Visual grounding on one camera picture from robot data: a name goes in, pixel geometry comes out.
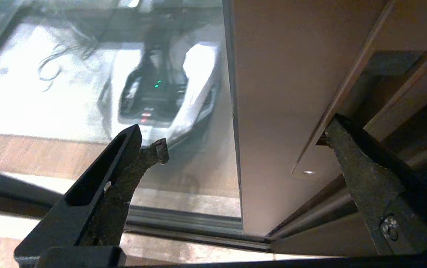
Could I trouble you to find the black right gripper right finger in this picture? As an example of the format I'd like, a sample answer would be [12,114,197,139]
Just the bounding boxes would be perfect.
[324,113,427,257]

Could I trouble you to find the brown framed sliding glass door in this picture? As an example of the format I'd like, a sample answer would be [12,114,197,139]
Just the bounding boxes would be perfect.
[0,0,427,242]

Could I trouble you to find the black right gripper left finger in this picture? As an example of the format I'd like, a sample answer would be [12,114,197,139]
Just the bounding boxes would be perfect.
[14,124,170,268]

